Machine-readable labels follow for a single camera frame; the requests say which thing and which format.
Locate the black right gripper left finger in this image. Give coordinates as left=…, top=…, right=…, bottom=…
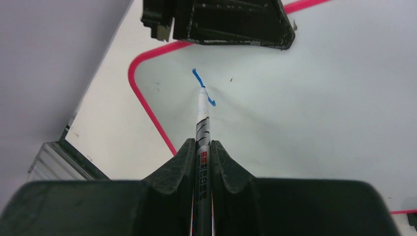
left=0, top=138, right=195, bottom=236

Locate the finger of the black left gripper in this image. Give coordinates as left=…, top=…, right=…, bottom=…
left=141, top=0, right=295, bottom=50

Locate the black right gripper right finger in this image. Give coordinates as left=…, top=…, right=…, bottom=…
left=210, top=141, right=399, bottom=236

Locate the white whiteboard marker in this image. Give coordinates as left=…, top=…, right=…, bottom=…
left=192, top=87, right=212, bottom=236

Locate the red-framed whiteboard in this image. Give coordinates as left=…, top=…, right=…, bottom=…
left=128, top=0, right=417, bottom=213

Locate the aluminium frame rail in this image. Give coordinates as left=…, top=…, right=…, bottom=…
left=26, top=142, right=109, bottom=182

